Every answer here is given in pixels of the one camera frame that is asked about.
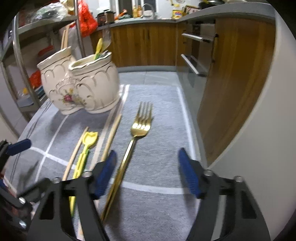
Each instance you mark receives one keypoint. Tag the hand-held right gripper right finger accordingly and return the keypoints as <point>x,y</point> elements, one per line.
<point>190,173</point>

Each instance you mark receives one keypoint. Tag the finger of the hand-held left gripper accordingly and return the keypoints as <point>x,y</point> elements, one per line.
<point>34,191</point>
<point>19,146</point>

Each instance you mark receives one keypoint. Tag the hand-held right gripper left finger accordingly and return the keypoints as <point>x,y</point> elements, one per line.
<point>105,176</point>

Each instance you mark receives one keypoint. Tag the wooden chopstick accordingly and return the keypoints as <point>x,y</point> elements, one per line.
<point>63,39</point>
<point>75,154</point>
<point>67,34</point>
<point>112,136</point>

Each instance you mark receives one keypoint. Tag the yellow plastic spoon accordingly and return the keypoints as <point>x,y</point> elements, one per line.
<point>99,47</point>
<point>89,140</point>

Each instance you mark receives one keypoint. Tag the metal fork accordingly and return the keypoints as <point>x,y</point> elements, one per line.
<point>136,129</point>

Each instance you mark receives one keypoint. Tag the cream floral ceramic utensil holder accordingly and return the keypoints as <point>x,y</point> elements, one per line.
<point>92,88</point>

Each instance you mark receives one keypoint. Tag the stack of plastic containers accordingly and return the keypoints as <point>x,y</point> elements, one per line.
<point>30,98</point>

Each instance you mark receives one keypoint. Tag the grey woven table mat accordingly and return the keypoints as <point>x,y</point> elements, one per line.
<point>157,129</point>

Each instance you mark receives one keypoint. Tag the large orange plastic bag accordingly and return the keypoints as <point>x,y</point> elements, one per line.
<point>35,80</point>

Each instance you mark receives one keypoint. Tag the metal shelf rack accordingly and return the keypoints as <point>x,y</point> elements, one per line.
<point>16,46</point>

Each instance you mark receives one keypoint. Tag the wooden end cabinet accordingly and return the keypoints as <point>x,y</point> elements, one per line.
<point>235,81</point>

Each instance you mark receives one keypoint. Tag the white plastic bag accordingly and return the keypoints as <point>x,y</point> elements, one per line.
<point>73,39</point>

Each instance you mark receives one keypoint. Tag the built-in oven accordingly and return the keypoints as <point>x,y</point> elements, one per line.
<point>196,53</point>

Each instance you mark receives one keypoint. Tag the wooden base cabinets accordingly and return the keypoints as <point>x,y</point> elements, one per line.
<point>143,46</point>

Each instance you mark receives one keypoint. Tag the clear plastic bag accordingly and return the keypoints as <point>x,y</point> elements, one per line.
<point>49,11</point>

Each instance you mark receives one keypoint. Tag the small hanging orange plastic bag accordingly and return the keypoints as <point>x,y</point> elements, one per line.
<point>86,20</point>

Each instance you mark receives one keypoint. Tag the dark pressure cooker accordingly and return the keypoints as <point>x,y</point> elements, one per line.
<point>105,18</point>

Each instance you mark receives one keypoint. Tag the orange plastic object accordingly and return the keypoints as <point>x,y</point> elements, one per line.
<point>120,14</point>

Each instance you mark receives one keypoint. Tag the grey kitchen countertop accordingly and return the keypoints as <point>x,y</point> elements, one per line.
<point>231,11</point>

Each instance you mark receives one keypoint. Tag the amber bottles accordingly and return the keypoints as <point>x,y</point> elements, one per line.
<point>137,11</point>

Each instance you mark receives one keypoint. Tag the metal kitchen faucet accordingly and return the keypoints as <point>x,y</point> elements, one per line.
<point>148,9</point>

